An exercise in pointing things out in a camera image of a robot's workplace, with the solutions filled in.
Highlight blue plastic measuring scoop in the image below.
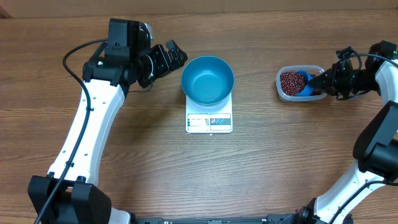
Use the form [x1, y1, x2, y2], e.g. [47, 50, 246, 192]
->
[295, 70, 315, 96]

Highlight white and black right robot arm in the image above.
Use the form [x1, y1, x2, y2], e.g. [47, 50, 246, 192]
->
[281, 40, 397, 224]

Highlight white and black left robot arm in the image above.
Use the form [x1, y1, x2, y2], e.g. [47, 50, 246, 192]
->
[28, 19, 188, 223]

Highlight teal blue bowl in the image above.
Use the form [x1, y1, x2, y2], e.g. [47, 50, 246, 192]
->
[181, 55, 235, 106]

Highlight white digital kitchen scale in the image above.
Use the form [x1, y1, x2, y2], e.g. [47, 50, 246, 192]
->
[185, 93, 233, 134]

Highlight red beans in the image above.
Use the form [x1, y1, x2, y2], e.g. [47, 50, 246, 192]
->
[279, 71, 316, 96]

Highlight clear plastic container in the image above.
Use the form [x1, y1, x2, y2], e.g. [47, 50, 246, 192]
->
[275, 65, 326, 103]

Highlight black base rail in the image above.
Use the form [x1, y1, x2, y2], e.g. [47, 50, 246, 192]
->
[130, 213, 297, 224]

